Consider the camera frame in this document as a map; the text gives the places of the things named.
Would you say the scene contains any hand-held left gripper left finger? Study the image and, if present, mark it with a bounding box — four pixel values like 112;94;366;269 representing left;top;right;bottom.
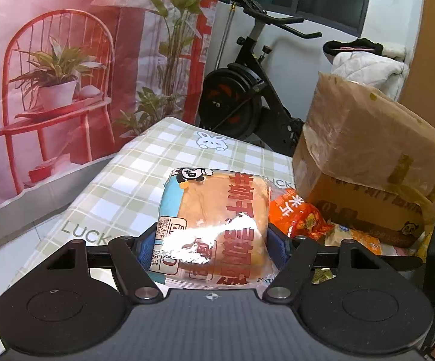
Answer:
42;229;165;304

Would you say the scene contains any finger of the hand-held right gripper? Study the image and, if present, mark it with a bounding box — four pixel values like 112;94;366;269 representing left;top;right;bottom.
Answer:
384;256;425;272

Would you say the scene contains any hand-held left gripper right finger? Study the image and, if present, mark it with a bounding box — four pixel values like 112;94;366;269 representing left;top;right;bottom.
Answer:
264;224;391;304

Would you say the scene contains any orange snack bag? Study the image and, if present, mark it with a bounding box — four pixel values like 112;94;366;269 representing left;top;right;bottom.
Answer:
268;188;334;239

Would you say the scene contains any brown cardboard box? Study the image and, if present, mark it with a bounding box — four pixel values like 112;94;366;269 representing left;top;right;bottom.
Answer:
292;71;435;249

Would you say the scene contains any yellow-orange bread packet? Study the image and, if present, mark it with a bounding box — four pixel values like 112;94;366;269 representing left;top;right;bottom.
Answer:
324;224;385;256

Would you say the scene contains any black exercise bike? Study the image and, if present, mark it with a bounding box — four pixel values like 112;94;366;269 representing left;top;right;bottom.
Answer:
197;0;323;156

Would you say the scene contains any white quilted blanket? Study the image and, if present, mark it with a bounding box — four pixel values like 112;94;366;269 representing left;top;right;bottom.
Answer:
330;51;409;102

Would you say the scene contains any red printed backdrop cloth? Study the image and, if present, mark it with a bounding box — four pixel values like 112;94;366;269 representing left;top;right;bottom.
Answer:
0;0;225;221

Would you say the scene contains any black garment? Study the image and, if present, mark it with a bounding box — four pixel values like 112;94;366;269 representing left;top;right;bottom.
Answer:
323;38;385;59

